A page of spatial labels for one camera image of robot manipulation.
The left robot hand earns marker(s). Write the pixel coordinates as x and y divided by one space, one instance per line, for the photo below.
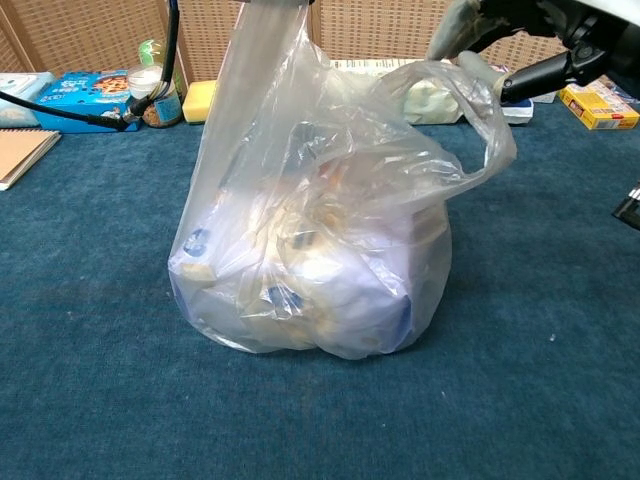
277 2

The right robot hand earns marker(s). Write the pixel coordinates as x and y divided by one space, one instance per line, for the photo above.
600 35

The clear plastic shopping bag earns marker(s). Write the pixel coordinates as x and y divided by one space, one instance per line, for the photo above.
310 200

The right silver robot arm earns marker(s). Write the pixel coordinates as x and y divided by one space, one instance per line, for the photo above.
630 207

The clear water bottle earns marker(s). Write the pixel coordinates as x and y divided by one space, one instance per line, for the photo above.
631 92

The yellow box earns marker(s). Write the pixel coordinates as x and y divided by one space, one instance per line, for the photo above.
597 110

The small white box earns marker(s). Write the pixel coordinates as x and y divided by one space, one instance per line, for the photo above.
547 97

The dark sanitary pad pack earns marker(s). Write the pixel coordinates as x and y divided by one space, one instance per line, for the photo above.
520 110

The yellow sponge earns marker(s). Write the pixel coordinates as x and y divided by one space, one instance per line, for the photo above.
197 102

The green bottle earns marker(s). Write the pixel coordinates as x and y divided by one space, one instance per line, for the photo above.
150 52

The glass jar white lid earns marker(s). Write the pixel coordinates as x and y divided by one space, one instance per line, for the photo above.
167 107

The long white paper pack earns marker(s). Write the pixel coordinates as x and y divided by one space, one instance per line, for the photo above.
435 105

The wicker folding screen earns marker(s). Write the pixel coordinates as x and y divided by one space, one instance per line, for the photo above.
100 35

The orange red snack packet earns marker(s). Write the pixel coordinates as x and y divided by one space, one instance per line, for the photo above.
332 175

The blue cookie box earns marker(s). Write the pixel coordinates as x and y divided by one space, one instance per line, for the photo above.
70 100

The light blue wet wipes pack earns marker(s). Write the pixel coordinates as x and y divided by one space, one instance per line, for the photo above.
20 100

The brown spiral notebook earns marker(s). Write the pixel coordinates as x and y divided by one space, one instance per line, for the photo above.
22 155

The white blue tissue pack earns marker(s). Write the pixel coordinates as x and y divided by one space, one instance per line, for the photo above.
350 300

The blue carpet table cover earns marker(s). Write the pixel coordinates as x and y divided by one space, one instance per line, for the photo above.
320 425

